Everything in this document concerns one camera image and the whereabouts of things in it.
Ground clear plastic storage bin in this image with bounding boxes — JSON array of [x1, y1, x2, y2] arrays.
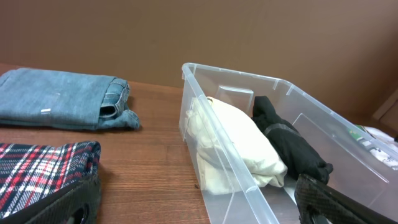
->
[[179, 63, 397, 223]]

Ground white printed t-shirt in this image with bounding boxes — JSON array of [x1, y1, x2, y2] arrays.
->
[[348, 125, 397, 170]]

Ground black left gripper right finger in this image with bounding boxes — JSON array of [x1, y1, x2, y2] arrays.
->
[[294, 174, 397, 224]]

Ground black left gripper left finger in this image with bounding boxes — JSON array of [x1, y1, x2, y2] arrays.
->
[[1, 174, 101, 224]]

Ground folded blue denim jeans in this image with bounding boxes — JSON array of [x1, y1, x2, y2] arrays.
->
[[1, 68, 140, 130]]

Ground black garment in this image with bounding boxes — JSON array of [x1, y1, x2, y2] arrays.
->
[[252, 96, 333, 184]]

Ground cream cloth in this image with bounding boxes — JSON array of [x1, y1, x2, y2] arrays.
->
[[185, 97, 288, 195]]

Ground folded plaid flannel cloth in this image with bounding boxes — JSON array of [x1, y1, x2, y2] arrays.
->
[[1, 141, 101, 218]]

